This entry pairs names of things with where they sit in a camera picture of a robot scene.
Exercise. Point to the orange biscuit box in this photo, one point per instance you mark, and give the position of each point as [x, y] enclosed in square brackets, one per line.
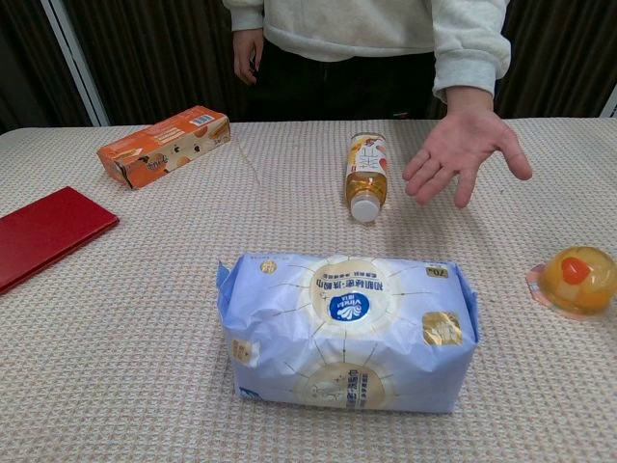
[164, 147]

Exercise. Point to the person torso grey sweatshirt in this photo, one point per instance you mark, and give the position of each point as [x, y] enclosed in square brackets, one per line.
[347, 29]

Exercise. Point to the person left hand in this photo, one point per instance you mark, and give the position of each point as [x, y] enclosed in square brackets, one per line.
[465, 144]

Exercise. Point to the beige woven tablecloth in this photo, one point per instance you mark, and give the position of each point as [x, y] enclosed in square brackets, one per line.
[144, 337]

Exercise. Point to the orange jelly cup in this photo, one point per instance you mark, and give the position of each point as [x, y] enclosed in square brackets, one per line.
[578, 282]

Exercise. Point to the tea bottle with orange label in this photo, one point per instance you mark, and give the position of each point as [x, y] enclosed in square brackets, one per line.
[367, 178]

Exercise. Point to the black pleated curtain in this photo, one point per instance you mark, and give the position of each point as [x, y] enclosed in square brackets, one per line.
[164, 53]
[564, 53]

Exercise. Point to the red flat folder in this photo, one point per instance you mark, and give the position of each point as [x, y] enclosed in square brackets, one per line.
[48, 231]

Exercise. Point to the aluminium frame post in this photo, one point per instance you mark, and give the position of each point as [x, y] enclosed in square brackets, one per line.
[609, 103]
[77, 67]

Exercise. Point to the person left forearm grey sleeve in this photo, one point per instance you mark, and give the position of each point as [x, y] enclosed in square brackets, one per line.
[474, 53]

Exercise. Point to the blue tissue pack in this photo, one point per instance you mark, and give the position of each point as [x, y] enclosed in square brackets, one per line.
[347, 333]

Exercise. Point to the person right forearm grey sleeve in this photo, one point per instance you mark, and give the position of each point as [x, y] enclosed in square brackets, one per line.
[243, 14]

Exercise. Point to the person right hand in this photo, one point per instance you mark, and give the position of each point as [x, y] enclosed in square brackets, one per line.
[247, 55]

